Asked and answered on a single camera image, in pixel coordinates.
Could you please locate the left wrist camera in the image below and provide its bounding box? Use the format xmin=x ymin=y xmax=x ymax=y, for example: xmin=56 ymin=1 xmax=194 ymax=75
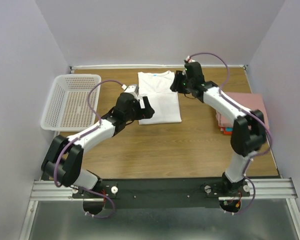
xmin=123 ymin=84 xmax=139 ymax=98

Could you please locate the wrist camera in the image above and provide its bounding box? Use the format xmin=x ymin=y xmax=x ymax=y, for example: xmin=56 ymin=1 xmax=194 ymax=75
xmin=184 ymin=56 xmax=195 ymax=63
xmin=123 ymin=84 xmax=139 ymax=98

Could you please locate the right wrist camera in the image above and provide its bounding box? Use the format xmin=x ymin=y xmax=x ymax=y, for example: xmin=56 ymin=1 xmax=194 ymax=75
xmin=184 ymin=56 xmax=195 ymax=63

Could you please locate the white plastic basket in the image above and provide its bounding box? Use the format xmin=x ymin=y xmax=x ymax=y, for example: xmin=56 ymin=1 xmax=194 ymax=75
xmin=40 ymin=74 xmax=102 ymax=132

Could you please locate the red folded t shirt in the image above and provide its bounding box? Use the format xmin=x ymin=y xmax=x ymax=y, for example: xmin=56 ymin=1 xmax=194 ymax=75
xmin=220 ymin=127 xmax=233 ymax=135

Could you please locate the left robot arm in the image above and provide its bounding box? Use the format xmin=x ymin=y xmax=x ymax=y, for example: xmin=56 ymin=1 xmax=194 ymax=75
xmin=41 ymin=92 xmax=155 ymax=192

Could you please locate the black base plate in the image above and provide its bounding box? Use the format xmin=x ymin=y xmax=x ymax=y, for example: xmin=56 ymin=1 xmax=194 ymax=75
xmin=72 ymin=177 xmax=251 ymax=210

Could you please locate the aluminium frame rail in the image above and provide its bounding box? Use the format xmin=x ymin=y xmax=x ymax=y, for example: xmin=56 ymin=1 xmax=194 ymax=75
xmin=30 ymin=178 xmax=298 ymax=201

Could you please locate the pink folded t shirt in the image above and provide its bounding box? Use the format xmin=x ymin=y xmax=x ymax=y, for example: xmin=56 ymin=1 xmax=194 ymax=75
xmin=215 ymin=92 xmax=269 ymax=129

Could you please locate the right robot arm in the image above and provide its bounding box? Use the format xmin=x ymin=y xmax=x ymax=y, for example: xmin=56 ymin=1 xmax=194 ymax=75
xmin=170 ymin=60 xmax=267 ymax=194

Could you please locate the white t shirt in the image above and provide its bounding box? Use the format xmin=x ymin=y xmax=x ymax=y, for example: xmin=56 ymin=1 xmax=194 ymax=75
xmin=137 ymin=70 xmax=182 ymax=125

